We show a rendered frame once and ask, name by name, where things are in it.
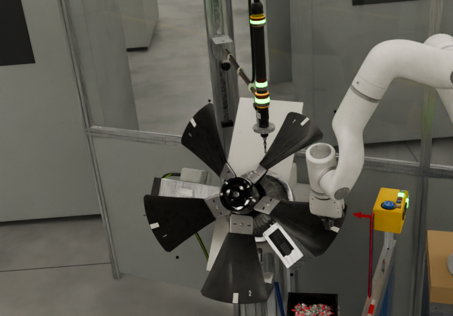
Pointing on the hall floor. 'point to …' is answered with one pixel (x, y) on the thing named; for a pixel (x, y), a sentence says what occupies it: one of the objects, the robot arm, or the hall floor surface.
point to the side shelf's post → (292, 280)
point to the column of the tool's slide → (226, 135)
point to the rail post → (390, 292)
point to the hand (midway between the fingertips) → (328, 222)
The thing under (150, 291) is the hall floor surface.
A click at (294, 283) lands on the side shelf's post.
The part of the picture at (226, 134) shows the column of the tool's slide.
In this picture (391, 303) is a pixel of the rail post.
